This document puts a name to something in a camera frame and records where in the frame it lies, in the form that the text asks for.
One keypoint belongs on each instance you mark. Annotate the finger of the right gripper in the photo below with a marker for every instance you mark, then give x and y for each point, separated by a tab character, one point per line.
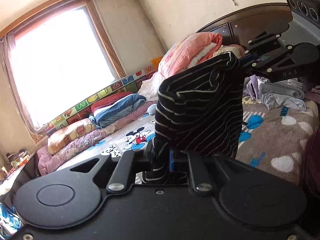
264	43
264	62

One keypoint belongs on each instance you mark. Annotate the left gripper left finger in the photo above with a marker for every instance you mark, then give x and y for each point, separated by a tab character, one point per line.
130	163

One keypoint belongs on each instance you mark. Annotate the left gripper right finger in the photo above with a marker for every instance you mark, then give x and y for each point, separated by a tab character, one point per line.
191	164

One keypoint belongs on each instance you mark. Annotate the black white striped garment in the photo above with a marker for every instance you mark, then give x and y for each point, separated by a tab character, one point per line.
200	111

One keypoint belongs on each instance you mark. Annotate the grey crumpled clothes pile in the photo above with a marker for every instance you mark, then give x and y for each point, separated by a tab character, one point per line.
288	93

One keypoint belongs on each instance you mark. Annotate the dark wooden headboard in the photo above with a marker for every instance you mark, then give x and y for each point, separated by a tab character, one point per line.
245	24

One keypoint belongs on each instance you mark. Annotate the blue folded blanket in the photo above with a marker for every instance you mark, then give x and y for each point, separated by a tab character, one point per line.
121	108

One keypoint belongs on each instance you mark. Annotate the grey plush toy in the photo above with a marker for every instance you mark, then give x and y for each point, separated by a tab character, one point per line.
152	109

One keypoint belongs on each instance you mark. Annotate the pink rolled quilt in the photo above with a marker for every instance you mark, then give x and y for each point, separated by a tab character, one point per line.
193	50

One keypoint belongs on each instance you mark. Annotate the yellow patterned pillow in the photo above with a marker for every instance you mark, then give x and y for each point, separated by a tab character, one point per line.
64	136

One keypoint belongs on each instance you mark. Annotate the pink floral quilt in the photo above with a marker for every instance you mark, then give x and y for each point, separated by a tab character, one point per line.
51	162

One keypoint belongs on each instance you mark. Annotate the Mickey Mouse bed blanket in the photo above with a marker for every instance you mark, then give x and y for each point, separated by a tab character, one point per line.
271	140

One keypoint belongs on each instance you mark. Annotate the colourful alphabet foam mat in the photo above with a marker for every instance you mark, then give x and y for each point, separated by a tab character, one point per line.
83	109

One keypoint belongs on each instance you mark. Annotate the white quilt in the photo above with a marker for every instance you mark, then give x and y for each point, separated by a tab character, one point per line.
149	87

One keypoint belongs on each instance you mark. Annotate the dark side desk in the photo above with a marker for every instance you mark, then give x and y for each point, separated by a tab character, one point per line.
20	175

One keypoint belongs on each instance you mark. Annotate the sheer curtain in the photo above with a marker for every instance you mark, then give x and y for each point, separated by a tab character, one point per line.
7	45

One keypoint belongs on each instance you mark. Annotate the window with wooden frame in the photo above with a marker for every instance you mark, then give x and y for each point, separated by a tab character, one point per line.
62	56

